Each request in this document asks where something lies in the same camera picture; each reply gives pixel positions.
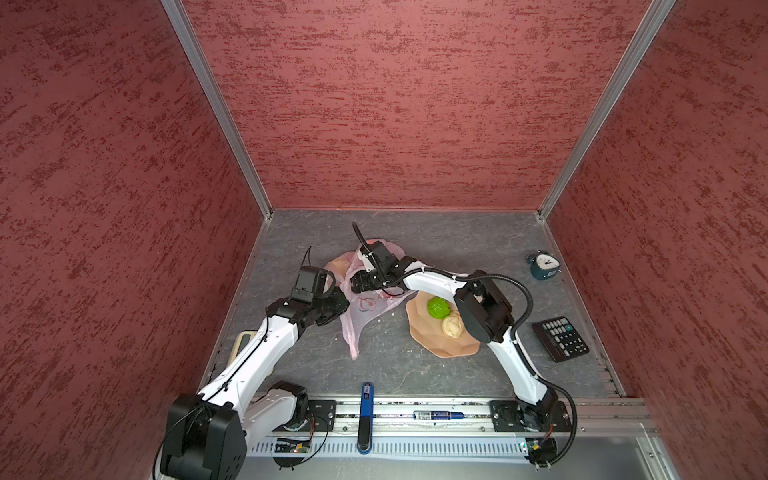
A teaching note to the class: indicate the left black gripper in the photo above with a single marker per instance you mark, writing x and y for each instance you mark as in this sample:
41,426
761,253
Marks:
341,305

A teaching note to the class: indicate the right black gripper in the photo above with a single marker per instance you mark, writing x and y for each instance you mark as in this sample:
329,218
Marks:
363,275

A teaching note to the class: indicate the pink fruit-print plastic bag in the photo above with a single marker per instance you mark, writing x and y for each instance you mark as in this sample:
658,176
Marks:
363,307

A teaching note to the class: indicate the fake green round fruit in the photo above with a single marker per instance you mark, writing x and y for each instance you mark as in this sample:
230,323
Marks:
438,308

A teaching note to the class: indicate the pink scalloped plastic bowl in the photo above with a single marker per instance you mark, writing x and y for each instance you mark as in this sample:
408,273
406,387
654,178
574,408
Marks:
427,332

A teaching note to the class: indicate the fake pale yellow fruit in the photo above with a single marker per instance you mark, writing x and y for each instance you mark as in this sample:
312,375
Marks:
452,325

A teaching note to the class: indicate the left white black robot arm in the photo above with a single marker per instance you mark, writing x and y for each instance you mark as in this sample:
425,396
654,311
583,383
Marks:
207,434

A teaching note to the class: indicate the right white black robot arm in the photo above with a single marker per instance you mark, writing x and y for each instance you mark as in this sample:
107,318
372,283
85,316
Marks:
493,307

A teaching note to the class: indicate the yellow calculator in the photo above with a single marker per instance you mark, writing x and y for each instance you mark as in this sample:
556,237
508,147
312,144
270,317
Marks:
241,342

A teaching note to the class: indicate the blue black handheld tool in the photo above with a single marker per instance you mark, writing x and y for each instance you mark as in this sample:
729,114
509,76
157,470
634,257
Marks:
365,420

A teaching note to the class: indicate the blue marker pen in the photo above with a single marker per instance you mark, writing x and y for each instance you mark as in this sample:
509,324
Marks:
434,415

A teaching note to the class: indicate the left small circuit board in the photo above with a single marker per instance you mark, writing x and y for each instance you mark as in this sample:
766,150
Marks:
292,446

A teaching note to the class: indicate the small circuit board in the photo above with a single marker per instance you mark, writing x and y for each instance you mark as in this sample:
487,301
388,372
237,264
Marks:
542,452
292,446

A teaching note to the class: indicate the small teal alarm clock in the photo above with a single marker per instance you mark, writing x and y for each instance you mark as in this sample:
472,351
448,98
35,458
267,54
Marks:
543,265

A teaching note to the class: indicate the black calculator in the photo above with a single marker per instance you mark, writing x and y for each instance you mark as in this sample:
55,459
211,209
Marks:
560,339

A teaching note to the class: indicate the right small circuit board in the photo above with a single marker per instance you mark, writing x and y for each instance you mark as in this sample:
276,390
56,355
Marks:
542,452

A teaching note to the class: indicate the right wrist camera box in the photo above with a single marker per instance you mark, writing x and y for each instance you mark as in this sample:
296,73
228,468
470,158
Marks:
377,256

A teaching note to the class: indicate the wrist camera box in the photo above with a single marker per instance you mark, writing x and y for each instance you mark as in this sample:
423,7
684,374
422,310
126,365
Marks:
377,256
313,283

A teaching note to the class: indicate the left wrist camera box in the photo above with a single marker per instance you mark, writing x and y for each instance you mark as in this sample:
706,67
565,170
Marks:
313,283

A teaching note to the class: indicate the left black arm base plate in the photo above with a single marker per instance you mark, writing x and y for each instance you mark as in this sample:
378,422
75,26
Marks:
322,411

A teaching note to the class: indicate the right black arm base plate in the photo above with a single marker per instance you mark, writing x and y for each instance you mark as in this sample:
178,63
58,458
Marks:
514,417

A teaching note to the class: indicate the aluminium front rail frame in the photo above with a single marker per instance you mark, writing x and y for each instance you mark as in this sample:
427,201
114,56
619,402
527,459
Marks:
396,434

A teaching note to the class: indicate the left aluminium corner post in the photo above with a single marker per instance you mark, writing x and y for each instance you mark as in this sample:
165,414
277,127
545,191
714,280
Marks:
188,39

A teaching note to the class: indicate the aluminium corner post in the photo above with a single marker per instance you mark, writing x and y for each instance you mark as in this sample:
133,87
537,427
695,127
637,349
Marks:
648,28
188,39

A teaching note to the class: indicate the right aluminium corner post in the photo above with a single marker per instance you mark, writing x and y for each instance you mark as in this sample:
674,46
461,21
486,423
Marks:
648,28

